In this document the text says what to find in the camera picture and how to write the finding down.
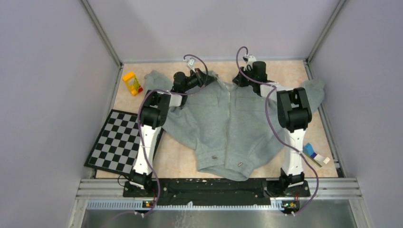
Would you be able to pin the blue toy block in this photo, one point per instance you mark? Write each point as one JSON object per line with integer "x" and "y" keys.
{"x": 309, "y": 151}

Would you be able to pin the aluminium front rail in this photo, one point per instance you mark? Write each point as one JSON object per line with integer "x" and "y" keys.
{"x": 108, "y": 194}

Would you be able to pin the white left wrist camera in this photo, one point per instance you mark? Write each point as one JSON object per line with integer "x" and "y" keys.
{"x": 190, "y": 64}

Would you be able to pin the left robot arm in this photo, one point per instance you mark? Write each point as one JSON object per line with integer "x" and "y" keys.
{"x": 152, "y": 116}

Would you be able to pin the white small card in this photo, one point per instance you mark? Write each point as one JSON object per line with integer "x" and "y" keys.
{"x": 321, "y": 160}

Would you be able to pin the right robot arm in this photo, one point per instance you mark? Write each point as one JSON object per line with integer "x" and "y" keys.
{"x": 294, "y": 115}

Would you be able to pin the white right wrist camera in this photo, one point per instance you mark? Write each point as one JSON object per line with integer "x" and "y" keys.
{"x": 249, "y": 59}

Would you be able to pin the black white checkerboard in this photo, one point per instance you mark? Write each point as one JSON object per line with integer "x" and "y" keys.
{"x": 117, "y": 145}

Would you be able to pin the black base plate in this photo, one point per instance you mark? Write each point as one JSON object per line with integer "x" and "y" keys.
{"x": 215, "y": 192}

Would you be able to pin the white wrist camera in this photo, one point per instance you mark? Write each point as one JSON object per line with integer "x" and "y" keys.
{"x": 190, "y": 64}
{"x": 249, "y": 59}

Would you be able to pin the yellow toy block frame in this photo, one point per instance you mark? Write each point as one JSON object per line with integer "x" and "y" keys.
{"x": 132, "y": 83}

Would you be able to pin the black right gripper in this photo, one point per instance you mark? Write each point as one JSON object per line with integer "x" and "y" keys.
{"x": 238, "y": 80}

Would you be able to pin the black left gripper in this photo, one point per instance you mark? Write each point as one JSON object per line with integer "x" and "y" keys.
{"x": 201, "y": 78}

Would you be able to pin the grey zip-up jacket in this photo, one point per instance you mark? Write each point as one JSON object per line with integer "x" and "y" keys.
{"x": 231, "y": 129}

